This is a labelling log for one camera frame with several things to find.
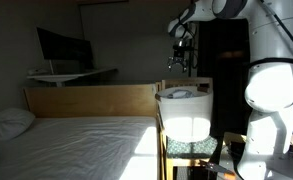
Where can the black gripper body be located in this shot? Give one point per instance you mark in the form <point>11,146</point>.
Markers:
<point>179,53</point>

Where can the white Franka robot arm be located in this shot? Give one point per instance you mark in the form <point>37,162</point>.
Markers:
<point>272,90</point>

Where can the white woven laundry basket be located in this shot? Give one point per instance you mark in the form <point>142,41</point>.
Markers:
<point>186,113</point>

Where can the pale grey garment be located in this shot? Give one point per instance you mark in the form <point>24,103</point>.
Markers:
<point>181,94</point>

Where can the wooden chair with dotted cushion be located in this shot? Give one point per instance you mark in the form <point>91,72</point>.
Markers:
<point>189,148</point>

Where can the wooden bed footboard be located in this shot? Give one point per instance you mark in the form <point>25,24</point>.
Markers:
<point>92,100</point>

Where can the white desk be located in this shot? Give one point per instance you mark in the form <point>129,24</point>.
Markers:
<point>69,75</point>

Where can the black computer monitor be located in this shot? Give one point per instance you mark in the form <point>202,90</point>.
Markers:
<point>66,48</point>

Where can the orange and black clamp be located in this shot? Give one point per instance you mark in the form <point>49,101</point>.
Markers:
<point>219,168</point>

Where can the mattress with white sheet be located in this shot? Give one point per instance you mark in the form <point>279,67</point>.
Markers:
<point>72,150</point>

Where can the small white desk item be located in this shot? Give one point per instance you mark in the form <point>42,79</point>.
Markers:
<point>37,71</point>

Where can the white pillow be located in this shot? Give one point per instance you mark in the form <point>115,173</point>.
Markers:
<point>6,125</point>

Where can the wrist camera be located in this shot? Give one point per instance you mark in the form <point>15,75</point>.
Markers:
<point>179,42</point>

